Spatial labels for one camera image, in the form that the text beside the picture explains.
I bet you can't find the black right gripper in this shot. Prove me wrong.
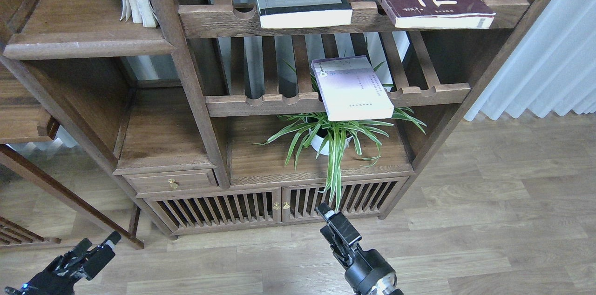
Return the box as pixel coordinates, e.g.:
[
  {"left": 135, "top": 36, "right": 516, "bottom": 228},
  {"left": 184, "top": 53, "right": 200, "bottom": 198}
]
[{"left": 315, "top": 202, "right": 398, "bottom": 295}]

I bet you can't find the brass drawer knob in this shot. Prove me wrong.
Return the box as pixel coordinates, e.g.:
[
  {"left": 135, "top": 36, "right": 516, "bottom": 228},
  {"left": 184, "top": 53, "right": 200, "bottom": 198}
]
[{"left": 168, "top": 179, "right": 179, "bottom": 189}]

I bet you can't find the white curtain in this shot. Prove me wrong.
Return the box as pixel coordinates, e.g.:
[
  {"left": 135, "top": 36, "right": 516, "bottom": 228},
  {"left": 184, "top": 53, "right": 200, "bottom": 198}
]
[{"left": 464, "top": 0, "right": 596, "bottom": 121}]

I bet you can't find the green spider plant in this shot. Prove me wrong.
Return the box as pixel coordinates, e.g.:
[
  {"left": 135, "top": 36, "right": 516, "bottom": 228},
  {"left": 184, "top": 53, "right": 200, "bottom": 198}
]
[{"left": 254, "top": 37, "right": 427, "bottom": 212}]

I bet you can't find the white plant pot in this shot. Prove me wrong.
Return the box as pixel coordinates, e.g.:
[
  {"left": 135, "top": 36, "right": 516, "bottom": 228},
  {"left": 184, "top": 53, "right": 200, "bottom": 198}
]
[{"left": 311, "top": 129, "right": 353, "bottom": 156}]

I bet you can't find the dark wooden bookshelf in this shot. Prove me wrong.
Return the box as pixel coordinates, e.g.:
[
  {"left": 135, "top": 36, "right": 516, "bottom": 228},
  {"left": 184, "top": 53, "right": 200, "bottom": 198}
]
[{"left": 1, "top": 0, "right": 550, "bottom": 236}]

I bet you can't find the pale lavender book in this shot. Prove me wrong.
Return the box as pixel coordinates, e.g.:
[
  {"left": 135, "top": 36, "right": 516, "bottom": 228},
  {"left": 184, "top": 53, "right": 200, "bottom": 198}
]
[{"left": 311, "top": 55, "right": 394, "bottom": 121}]

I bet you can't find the wooden side furniture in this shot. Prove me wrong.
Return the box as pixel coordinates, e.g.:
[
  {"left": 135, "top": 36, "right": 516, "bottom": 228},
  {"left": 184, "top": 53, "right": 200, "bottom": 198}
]
[{"left": 1, "top": 65, "right": 144, "bottom": 250}]

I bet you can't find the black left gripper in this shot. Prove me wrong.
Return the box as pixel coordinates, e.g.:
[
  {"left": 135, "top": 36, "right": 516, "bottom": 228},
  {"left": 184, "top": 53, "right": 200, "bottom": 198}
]
[{"left": 4, "top": 231, "right": 122, "bottom": 295}]

